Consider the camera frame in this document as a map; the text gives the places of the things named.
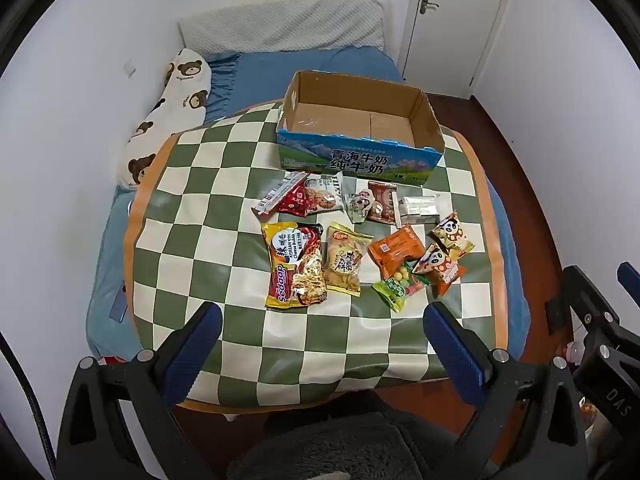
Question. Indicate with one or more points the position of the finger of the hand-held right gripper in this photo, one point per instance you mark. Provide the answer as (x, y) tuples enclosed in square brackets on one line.
[(582, 300), (629, 280)]

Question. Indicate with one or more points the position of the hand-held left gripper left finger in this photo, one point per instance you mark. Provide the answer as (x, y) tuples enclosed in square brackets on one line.
[(192, 355)]

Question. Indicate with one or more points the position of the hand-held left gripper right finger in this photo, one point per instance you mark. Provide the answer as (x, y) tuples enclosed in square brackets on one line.
[(455, 355)]

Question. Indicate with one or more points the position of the small orange snack packet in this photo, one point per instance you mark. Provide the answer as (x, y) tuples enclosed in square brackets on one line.
[(450, 284)]

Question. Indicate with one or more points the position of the green candy bag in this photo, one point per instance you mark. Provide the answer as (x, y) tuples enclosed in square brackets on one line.
[(397, 290)]

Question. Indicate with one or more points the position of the panda print snack packet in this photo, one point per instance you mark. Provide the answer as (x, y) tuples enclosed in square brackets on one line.
[(435, 262), (452, 232)]

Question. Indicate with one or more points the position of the large orange snack packet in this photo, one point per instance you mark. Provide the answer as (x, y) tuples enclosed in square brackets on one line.
[(395, 250)]

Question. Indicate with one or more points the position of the yellow red noodle packet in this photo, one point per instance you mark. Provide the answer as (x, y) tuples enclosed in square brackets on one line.
[(292, 270)]

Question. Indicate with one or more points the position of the yellow cracker packet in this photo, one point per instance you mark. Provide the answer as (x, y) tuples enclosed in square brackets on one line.
[(345, 260)]

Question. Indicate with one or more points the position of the silver white packet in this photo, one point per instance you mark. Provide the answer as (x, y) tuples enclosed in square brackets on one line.
[(420, 207)]

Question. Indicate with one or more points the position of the brown red snack packet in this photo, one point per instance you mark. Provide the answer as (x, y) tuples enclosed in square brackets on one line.
[(382, 202)]

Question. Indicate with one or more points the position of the long white red packet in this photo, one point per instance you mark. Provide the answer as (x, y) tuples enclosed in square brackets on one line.
[(272, 200)]

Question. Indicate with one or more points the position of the white green candy wrapper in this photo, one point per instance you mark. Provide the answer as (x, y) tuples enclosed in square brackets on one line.
[(360, 205)]

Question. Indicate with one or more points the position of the small red packet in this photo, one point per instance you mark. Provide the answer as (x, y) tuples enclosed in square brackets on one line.
[(296, 203)]

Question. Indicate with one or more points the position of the white cookie packet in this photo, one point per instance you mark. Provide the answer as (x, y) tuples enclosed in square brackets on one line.
[(322, 195)]

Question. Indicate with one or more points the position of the printed cardboard box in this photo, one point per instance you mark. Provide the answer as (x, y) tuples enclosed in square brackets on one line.
[(350, 120)]

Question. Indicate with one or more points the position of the pink white small object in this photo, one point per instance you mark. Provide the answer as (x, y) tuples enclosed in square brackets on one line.
[(573, 352)]

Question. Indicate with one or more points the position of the green checkered table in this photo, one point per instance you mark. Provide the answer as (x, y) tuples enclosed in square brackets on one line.
[(200, 240)]

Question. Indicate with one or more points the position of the grey fleece clothing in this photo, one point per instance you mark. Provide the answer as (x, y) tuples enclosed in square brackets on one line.
[(340, 450)]

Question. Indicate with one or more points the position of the white bear print pillow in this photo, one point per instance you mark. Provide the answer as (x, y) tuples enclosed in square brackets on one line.
[(170, 110)]

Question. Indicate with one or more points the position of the white door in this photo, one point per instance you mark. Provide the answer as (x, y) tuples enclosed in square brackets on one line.
[(450, 35)]

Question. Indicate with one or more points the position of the grey textured pillow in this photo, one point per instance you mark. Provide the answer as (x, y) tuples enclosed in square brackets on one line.
[(280, 25)]

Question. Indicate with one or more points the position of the white wall socket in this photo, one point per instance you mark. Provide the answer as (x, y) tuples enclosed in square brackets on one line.
[(130, 67)]

